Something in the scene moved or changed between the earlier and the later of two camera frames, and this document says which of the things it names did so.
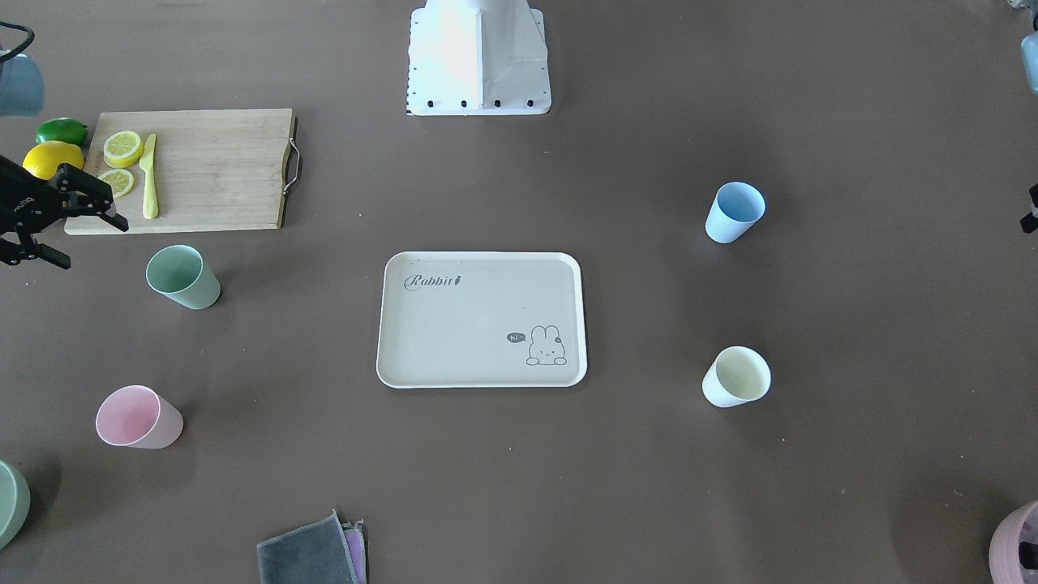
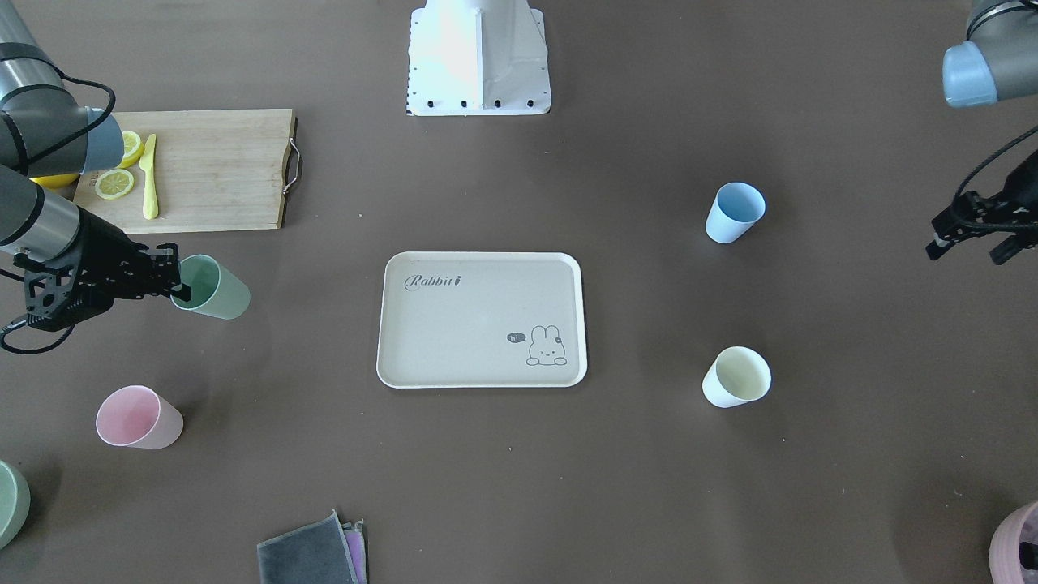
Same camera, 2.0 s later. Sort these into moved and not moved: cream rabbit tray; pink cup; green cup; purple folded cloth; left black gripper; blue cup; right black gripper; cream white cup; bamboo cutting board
Moved: right black gripper; green cup; left black gripper
Not moved: blue cup; cream white cup; cream rabbit tray; purple folded cloth; pink cup; bamboo cutting board
